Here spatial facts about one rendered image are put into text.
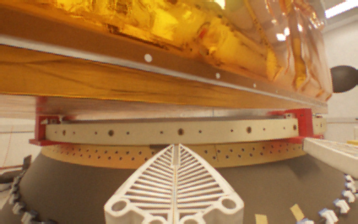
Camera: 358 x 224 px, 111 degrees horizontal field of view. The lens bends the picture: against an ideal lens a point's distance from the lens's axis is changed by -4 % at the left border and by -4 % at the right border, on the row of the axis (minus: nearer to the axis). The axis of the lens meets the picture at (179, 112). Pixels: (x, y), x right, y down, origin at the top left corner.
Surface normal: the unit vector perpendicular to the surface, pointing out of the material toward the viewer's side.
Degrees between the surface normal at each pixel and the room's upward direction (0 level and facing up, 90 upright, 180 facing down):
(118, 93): 90
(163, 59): 90
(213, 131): 90
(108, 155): 62
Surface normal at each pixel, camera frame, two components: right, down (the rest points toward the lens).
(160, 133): -0.06, -0.07
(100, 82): 0.55, -0.07
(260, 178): 0.17, -0.53
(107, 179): -0.18, -0.52
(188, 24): 0.41, 0.66
